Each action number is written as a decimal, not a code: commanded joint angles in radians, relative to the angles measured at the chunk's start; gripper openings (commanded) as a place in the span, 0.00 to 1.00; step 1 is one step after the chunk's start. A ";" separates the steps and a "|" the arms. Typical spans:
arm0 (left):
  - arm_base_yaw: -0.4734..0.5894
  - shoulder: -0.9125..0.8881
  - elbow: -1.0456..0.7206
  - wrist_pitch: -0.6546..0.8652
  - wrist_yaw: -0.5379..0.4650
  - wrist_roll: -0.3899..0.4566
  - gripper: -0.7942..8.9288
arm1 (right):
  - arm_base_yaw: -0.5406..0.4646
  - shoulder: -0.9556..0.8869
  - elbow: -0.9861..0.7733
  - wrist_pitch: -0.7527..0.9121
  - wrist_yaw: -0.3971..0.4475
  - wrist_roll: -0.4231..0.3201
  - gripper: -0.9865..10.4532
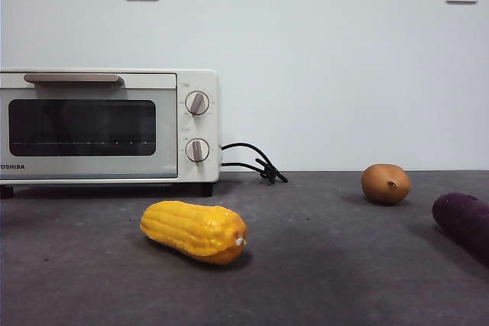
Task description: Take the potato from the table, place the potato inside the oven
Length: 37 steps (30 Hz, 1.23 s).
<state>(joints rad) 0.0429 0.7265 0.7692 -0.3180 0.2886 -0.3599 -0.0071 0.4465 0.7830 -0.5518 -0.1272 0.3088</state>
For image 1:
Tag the brown potato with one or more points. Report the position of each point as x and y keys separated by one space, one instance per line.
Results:
x=384 y=184

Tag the oven knob with beige grip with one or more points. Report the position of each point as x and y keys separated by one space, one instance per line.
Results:
x=197 y=103
x=197 y=149

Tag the white Toshiba toaster oven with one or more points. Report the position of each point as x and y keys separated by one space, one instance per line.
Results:
x=198 y=127

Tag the purple sweet potato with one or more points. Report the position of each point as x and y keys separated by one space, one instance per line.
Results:
x=464 y=223

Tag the yellow corn cob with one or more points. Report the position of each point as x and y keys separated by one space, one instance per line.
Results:
x=191 y=230

